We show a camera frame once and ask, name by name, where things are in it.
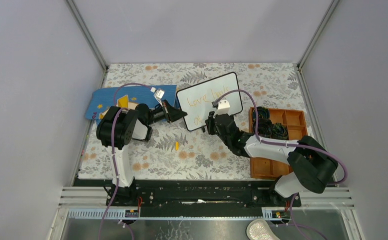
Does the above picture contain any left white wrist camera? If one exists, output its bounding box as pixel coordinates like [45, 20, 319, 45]
[150, 87, 165, 106]

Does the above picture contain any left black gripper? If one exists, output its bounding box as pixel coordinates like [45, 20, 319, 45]
[146, 99, 187, 126]

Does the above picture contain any rolled dark tie right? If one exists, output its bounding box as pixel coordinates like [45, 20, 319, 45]
[271, 122, 289, 140]

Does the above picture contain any small black-framed whiteboard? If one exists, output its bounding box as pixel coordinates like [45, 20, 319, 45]
[176, 72, 239, 132]

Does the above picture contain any purple cable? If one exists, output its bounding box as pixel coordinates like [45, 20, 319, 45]
[215, 89, 349, 186]
[97, 83, 155, 240]

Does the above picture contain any rolled dark tie top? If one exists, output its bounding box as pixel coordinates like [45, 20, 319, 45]
[251, 106, 270, 122]

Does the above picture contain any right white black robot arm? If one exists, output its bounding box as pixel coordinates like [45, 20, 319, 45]
[206, 111, 339, 206]

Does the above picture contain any grey speckled oval object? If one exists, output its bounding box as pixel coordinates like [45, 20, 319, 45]
[246, 218, 280, 240]

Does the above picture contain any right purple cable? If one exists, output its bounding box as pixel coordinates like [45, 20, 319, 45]
[215, 89, 349, 186]

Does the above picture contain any orange wooden compartment tray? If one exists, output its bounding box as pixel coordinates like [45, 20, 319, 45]
[249, 107, 308, 180]

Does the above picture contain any blue cartoon print cloth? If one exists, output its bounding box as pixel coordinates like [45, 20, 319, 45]
[85, 85, 159, 123]

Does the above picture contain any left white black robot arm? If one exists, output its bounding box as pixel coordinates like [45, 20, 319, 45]
[96, 100, 188, 206]

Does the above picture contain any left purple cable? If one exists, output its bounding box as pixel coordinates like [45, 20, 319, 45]
[97, 83, 155, 240]

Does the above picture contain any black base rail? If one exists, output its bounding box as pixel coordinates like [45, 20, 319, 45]
[103, 179, 302, 218]

